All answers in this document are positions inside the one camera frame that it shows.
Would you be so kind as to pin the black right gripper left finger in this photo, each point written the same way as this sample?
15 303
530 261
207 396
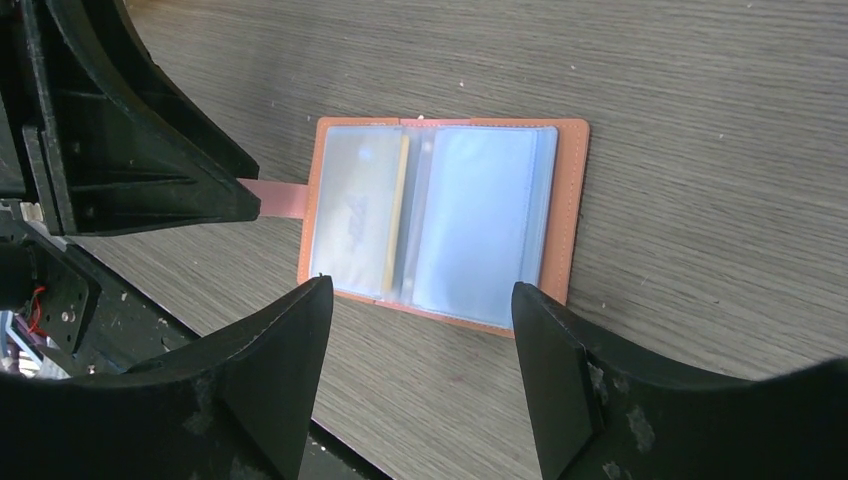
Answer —
235 404

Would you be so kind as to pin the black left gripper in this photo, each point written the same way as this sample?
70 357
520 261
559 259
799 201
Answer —
96 140

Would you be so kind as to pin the orange leather card holder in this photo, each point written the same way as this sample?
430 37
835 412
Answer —
481 205

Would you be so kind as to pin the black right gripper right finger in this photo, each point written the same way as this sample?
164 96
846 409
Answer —
603 407

